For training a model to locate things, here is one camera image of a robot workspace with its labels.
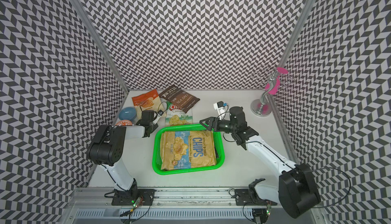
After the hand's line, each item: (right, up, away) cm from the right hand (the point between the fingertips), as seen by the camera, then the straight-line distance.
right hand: (203, 125), depth 76 cm
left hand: (-38, -1, +24) cm, 45 cm away
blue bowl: (-52, +4, +26) cm, 58 cm away
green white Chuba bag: (-19, +2, +27) cm, 33 cm away
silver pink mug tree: (+41, +8, +29) cm, 51 cm away
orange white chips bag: (-39, +13, +35) cm, 54 cm away
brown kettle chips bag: (-17, +14, +36) cm, 42 cm away
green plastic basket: (-24, -18, +3) cm, 31 cm away
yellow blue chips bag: (-9, -14, +5) cm, 17 cm away
